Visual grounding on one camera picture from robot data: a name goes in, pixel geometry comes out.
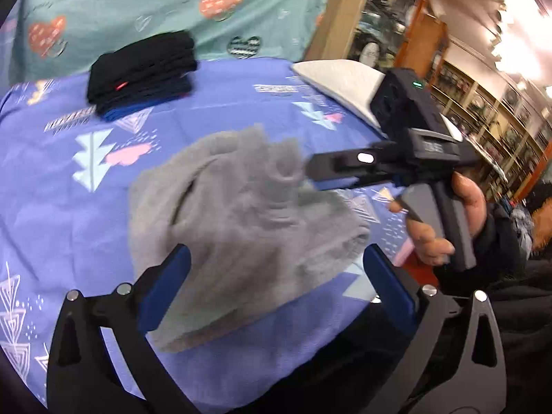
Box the wooden display cabinet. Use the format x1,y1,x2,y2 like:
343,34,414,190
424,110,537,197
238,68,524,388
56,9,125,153
302,0,453,76

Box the ceiling light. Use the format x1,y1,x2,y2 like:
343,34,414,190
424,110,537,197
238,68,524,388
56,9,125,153
487,0,552,80

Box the person's right hand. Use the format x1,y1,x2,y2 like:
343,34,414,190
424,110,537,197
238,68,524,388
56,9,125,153
388,171,489,267

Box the dark grey folded pants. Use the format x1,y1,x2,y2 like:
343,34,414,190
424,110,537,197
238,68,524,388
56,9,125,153
95,75,193,115

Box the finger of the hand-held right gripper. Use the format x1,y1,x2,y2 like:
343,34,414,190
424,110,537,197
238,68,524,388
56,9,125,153
315,171,408,191
305,142,408,183

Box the purple printed bed sheet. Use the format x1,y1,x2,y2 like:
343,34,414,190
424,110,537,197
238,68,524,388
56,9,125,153
0,57,415,410

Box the person's dark clothing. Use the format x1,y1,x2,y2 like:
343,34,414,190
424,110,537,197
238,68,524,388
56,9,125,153
259,181,552,414

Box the person's right forearm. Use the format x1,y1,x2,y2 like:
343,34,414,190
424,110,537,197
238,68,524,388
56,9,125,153
435,202,535,298

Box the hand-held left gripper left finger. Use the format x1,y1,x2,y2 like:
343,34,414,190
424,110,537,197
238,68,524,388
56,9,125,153
46,244,201,414

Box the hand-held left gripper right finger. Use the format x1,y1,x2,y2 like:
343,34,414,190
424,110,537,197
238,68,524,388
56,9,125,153
362,244,507,414

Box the teal heart printed sheet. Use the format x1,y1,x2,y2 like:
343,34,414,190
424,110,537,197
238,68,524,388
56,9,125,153
9,0,342,83

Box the white folded cloth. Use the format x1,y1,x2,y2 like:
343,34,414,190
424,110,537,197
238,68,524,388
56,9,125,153
292,60,465,139

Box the black folded pants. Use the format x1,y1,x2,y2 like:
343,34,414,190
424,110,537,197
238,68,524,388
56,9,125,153
86,30,199,105

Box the wooden display shelf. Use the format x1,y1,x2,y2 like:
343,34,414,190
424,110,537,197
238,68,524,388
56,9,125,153
429,58,552,201

